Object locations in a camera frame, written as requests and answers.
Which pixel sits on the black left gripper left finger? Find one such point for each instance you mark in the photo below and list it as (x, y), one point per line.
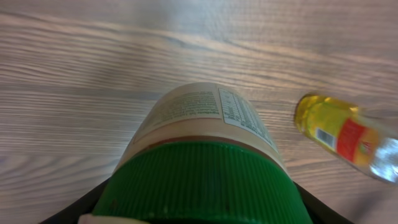
(83, 205)

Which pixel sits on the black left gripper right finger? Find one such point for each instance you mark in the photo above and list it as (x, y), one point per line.
(319, 212)

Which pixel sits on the yellow juice bottle silver cap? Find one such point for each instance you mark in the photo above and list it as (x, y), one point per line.
(343, 129)

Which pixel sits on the green lid white jar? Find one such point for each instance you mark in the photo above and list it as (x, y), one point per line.
(202, 155)

